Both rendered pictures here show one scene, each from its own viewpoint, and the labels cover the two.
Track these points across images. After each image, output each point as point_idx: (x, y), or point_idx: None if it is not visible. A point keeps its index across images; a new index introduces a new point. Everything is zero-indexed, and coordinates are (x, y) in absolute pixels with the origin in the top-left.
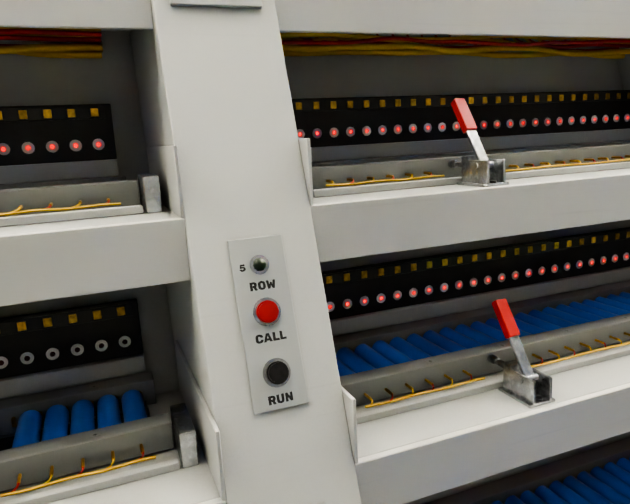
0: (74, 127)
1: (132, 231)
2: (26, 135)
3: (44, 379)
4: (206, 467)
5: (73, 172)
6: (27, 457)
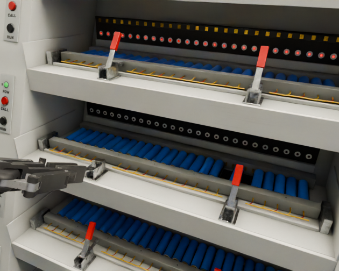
0: (324, 45)
1: None
2: (299, 47)
3: (268, 158)
4: (331, 238)
5: (315, 69)
6: (258, 193)
